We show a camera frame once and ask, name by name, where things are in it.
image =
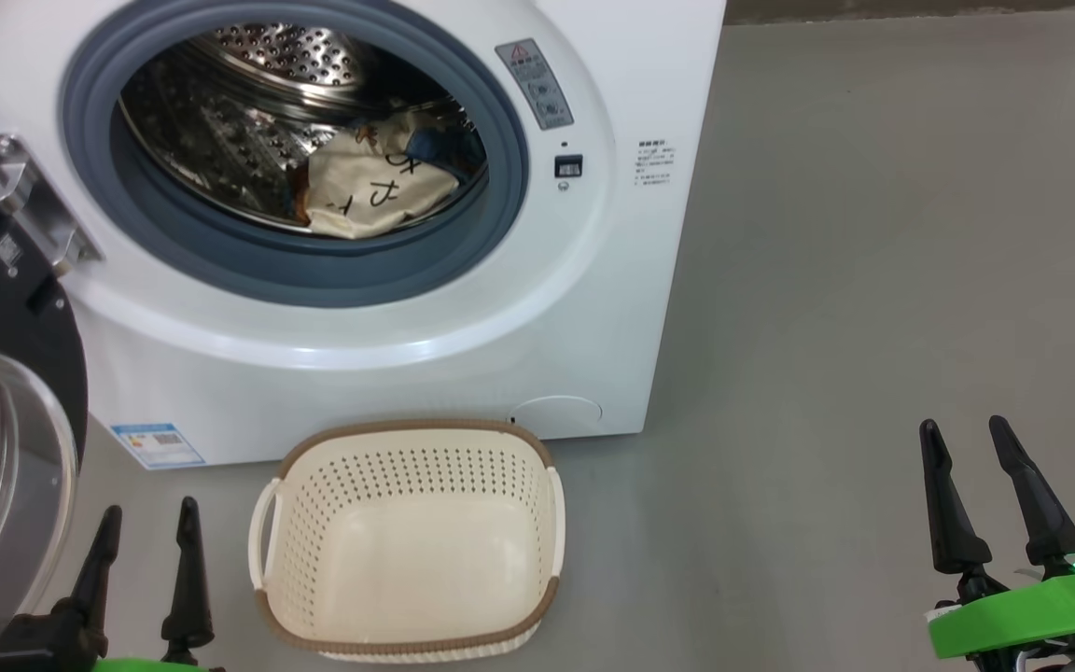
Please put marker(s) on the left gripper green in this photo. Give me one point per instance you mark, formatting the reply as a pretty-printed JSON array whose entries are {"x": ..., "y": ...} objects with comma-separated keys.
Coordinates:
[{"x": 141, "y": 666}]

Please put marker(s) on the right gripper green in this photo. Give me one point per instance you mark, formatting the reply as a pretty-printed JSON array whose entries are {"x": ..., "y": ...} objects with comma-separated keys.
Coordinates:
[{"x": 1023, "y": 621}]

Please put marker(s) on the round black glass washer door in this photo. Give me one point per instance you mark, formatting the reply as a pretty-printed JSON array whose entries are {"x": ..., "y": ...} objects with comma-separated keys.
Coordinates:
[{"x": 43, "y": 355}]

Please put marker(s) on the cream garment with black letters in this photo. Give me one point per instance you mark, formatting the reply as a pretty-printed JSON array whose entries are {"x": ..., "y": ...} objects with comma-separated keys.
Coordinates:
[{"x": 369, "y": 187}]

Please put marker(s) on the blue garment with bear print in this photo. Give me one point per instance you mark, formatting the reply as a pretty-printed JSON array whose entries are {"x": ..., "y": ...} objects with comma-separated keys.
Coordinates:
[{"x": 449, "y": 154}]

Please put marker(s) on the chrome door hinge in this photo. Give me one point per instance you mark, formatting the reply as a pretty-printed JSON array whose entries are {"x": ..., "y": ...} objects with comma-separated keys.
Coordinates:
[{"x": 34, "y": 201}]

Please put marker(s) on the white front-load washing machine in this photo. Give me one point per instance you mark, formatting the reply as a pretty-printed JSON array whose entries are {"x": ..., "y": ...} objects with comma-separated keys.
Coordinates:
[{"x": 500, "y": 308}]

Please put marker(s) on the stainless steel washing machine drum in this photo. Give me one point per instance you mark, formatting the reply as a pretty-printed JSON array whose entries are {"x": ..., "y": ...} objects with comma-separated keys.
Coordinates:
[{"x": 220, "y": 140}]

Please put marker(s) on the black door latch slot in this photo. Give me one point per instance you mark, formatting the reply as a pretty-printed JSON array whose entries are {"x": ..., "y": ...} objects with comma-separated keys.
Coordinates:
[{"x": 568, "y": 166}]

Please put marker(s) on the blue energy label sticker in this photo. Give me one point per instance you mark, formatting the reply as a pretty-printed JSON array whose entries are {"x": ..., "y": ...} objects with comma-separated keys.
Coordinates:
[{"x": 157, "y": 446}]

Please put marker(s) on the cream perforated laundry basket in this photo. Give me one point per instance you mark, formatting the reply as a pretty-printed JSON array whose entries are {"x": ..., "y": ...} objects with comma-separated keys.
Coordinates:
[{"x": 407, "y": 560}]

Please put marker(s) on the round white filter cover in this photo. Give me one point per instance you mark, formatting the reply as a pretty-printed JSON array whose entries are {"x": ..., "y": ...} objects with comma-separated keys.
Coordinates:
[{"x": 556, "y": 417}]

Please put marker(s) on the black text notice label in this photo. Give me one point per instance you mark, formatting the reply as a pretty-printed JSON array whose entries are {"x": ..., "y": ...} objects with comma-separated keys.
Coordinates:
[{"x": 655, "y": 163}]

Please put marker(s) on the grey warning sticker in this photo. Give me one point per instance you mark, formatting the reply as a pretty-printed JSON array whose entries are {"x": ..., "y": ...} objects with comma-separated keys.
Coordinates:
[{"x": 536, "y": 84}]

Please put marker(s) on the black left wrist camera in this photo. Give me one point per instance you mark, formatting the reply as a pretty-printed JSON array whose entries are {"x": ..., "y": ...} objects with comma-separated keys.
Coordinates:
[{"x": 34, "y": 649}]

